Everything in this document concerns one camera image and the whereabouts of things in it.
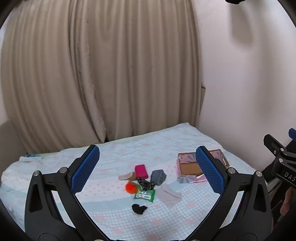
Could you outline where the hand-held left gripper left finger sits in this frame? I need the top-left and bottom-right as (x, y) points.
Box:
(24, 144), (109, 241)

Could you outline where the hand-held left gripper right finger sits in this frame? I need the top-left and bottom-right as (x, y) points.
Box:
(192, 146), (274, 241)

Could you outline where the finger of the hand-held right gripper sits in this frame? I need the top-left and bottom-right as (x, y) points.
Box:
(285, 128), (296, 154)
(263, 134), (289, 161)

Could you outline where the pink cardboard box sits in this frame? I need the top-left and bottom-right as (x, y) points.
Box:
(177, 149), (230, 184)

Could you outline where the pale mauve sock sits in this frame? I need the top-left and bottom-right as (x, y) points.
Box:
(155, 183), (183, 207)

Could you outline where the orange pom-pom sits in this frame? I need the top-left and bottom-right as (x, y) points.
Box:
(125, 182), (138, 194)

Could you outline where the grey sock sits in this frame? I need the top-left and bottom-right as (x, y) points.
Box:
(150, 170), (167, 186)

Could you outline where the black patterned sock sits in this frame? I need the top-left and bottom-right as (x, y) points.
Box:
(137, 177), (156, 190)

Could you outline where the green wet wipes packet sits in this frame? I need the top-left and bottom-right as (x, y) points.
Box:
(134, 189), (156, 203)

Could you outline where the plain black sock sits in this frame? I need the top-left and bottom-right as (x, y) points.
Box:
(132, 204), (148, 215)

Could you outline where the person's right hand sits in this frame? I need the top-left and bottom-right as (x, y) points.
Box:
(280, 188), (296, 216)

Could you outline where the beige sock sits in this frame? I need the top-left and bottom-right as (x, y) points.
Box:
(118, 172), (135, 181)

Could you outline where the magenta rectangular pouch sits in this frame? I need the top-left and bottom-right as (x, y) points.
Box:
(135, 164), (148, 179)

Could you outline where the light blue checked blanket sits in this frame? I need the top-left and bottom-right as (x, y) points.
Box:
(0, 123), (262, 241)

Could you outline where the beige padded headboard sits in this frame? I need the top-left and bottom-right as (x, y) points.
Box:
(0, 119), (28, 173)

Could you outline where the beige pleated curtain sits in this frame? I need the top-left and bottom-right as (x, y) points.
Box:
(1, 0), (207, 154)

